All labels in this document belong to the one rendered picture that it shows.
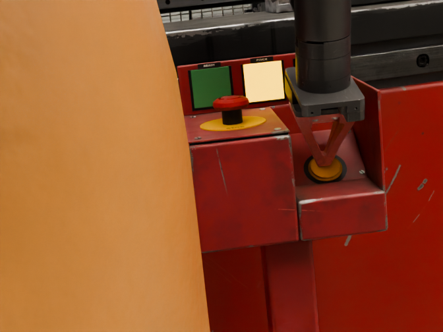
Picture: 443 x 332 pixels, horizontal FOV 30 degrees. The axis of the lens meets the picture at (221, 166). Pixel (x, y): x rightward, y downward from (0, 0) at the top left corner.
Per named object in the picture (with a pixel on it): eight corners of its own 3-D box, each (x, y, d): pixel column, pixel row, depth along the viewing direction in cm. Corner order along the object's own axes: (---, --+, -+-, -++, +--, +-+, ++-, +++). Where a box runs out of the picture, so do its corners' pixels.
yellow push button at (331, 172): (310, 193, 92) (311, 180, 91) (304, 168, 95) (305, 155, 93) (344, 190, 92) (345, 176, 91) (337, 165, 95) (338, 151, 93)
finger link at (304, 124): (343, 142, 96) (344, 67, 92) (359, 172, 90) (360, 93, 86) (286, 148, 96) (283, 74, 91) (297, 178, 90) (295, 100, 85)
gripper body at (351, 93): (341, 77, 93) (342, 13, 89) (365, 115, 84) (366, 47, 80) (285, 83, 92) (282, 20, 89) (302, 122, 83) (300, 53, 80)
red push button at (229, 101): (216, 134, 88) (213, 101, 87) (213, 128, 92) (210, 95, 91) (253, 130, 88) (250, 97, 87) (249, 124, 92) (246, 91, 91)
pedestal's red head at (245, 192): (199, 254, 86) (179, 83, 81) (193, 211, 101) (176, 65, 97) (389, 231, 87) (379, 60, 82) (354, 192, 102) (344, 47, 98)
